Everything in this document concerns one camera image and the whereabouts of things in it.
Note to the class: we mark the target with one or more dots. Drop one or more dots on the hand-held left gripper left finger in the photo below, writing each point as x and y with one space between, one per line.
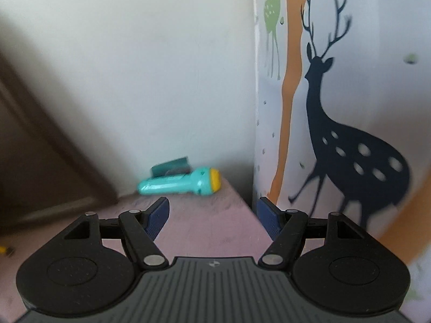
157 218

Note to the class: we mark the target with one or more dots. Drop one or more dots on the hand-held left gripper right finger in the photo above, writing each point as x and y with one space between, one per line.
268 216

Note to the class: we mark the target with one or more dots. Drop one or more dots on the teal toy flashlight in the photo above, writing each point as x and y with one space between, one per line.
180 182

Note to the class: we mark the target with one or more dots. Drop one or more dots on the dark teal plastic piece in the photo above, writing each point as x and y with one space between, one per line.
171 166

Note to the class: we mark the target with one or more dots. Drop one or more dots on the deer print curtain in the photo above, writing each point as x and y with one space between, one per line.
336 107

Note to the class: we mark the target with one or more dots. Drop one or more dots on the dark brown door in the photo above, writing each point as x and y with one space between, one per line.
43 148

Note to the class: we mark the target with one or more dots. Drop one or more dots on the small yellow object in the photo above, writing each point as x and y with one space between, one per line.
5 251

